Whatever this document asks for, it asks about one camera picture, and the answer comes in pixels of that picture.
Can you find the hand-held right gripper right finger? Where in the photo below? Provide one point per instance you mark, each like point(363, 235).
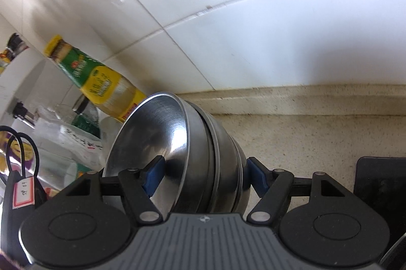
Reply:
point(256, 175)

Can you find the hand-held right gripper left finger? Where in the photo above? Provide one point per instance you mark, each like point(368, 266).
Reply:
point(154, 176)

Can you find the stainless steel bowl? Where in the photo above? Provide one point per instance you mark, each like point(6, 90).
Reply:
point(201, 162)
point(149, 137)
point(230, 162)

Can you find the clear plastic bag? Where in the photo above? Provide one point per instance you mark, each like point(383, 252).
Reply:
point(66, 143)

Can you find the dark cap glass bottle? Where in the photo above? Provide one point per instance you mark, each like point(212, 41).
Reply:
point(85, 118)

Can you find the yellow cap green label bottle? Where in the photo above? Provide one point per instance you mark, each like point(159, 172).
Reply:
point(101, 83)

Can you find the black cooktop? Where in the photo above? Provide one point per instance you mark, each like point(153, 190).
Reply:
point(380, 187)

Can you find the dark cap sauce bottle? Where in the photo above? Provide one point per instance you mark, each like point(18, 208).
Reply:
point(14, 46)

